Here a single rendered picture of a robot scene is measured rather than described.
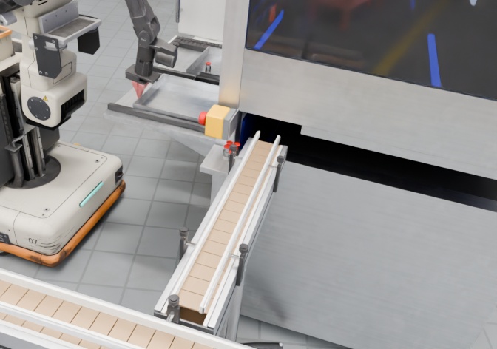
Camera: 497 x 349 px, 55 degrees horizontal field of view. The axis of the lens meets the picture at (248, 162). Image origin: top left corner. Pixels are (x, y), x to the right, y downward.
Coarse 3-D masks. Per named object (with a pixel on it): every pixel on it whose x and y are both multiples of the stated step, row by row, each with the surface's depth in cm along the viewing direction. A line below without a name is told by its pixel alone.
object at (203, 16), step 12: (180, 0) 237; (192, 0) 235; (204, 0) 234; (216, 0) 233; (192, 12) 239; (204, 12) 237; (216, 12) 236; (180, 24) 244; (192, 24) 242; (204, 24) 241; (216, 24) 239; (204, 36) 244; (216, 36) 243
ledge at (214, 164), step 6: (210, 150) 149; (216, 150) 150; (222, 150) 150; (210, 156) 147; (216, 156) 147; (222, 156) 147; (204, 162) 144; (210, 162) 144; (216, 162) 144; (222, 162) 145; (204, 168) 142; (210, 168) 142; (216, 168) 142; (222, 168) 142; (228, 168) 143; (216, 174) 142; (222, 174) 141
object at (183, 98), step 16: (160, 80) 180; (176, 80) 182; (192, 80) 180; (144, 96) 168; (160, 96) 174; (176, 96) 175; (192, 96) 176; (208, 96) 178; (160, 112) 160; (176, 112) 165; (192, 112) 167
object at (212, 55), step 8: (208, 48) 207; (216, 48) 207; (200, 56) 200; (208, 56) 207; (216, 56) 208; (192, 64) 192; (200, 64) 200; (216, 64) 201; (192, 72) 188; (200, 72) 187; (216, 72) 195
